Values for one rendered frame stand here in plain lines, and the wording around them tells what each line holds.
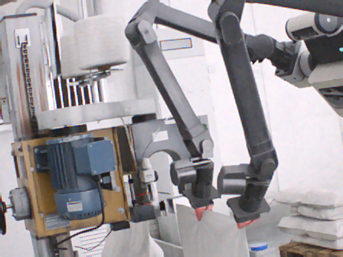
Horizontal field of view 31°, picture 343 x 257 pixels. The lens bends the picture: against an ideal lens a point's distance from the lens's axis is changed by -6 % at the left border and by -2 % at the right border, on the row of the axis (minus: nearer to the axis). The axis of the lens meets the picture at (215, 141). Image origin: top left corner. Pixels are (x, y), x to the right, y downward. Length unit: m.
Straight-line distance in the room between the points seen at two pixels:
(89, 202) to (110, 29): 0.52
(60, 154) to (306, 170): 5.71
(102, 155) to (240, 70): 0.59
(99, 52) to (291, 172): 5.52
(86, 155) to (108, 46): 0.34
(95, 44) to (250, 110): 0.64
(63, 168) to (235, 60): 0.71
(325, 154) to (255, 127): 6.09
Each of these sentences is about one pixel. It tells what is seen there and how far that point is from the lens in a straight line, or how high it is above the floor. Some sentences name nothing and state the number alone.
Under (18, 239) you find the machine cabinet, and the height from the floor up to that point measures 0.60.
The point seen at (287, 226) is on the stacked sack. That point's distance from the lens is 5.19.
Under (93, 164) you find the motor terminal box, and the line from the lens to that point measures 1.81.
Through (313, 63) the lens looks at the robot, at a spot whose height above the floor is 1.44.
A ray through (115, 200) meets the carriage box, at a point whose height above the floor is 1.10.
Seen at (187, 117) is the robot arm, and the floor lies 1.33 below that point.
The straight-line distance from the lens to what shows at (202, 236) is 1.98.
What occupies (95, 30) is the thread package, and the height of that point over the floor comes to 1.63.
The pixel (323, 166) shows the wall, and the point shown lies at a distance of 7.55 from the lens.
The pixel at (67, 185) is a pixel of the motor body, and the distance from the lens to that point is 1.88.
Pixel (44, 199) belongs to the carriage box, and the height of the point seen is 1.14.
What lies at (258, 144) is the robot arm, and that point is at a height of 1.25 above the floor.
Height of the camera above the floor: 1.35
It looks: 3 degrees down
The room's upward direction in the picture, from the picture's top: 8 degrees counter-clockwise
